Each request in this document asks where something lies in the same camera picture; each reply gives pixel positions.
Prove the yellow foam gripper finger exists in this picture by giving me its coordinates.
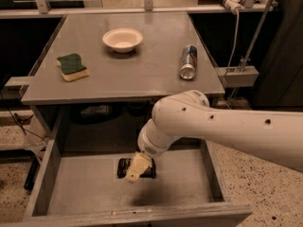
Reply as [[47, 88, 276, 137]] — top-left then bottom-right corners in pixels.
[[126, 152, 152, 183]]

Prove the dark chocolate rxbar wrapper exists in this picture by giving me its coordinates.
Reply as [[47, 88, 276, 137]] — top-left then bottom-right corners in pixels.
[[116, 158, 156, 179]]

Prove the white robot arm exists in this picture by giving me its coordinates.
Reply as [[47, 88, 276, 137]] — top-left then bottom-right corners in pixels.
[[126, 90, 303, 182]]

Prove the grey open top drawer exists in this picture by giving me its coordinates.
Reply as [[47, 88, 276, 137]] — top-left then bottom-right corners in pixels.
[[22, 106, 254, 227]]

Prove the grey counter cabinet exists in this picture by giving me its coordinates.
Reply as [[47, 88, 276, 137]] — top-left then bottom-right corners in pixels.
[[20, 11, 226, 137]]

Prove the green yellow sponge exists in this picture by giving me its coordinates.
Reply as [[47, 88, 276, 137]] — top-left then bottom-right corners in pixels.
[[56, 53, 90, 82]]

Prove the silver blue drink can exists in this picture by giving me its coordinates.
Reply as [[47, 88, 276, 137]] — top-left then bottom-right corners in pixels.
[[179, 44, 197, 80]]

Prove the white paper bowl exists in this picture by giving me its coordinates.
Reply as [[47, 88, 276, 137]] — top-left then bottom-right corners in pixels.
[[102, 28, 143, 53]]

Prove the slanted metal rod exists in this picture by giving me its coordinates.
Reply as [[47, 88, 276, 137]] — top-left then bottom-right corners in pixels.
[[223, 0, 274, 104]]

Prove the black cable on floor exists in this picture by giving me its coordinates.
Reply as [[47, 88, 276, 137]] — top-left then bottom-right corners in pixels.
[[0, 92, 48, 144]]

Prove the grey side bracket block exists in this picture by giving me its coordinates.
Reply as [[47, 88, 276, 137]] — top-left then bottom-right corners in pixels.
[[215, 66, 258, 88]]

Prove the metal frame rail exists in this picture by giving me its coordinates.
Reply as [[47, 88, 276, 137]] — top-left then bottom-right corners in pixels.
[[0, 0, 280, 20]]

